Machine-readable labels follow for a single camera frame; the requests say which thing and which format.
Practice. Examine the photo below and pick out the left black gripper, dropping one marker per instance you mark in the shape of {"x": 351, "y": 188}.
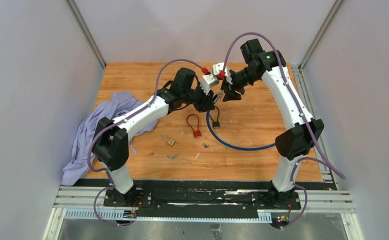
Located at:
{"x": 206, "y": 103}

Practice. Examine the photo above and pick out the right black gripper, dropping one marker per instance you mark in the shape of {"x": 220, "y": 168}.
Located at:
{"x": 229, "y": 90}

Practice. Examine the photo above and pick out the blue cable lock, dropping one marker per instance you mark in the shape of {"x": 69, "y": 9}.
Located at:
{"x": 217, "y": 97}

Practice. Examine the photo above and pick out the black cable lock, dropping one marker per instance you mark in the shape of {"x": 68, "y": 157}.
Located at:
{"x": 215, "y": 121}

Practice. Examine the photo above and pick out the red cable lock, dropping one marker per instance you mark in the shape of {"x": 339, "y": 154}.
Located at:
{"x": 193, "y": 121}

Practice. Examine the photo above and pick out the brass padlock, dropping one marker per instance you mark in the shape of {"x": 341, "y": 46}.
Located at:
{"x": 168, "y": 139}

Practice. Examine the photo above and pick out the brass padlock keys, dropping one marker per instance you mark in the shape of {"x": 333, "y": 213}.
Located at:
{"x": 173, "y": 157}

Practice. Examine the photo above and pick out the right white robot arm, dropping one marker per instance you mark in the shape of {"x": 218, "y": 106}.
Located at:
{"x": 301, "y": 129}

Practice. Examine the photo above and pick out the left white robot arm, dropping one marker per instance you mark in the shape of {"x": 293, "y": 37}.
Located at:
{"x": 110, "y": 144}

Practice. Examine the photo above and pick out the lavender cloth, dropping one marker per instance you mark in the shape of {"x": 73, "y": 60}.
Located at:
{"x": 120, "y": 104}

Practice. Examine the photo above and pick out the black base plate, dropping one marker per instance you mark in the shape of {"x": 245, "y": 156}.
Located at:
{"x": 203, "y": 199}

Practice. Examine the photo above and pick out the aluminium frame rails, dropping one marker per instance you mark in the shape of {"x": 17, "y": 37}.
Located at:
{"x": 79, "y": 214}

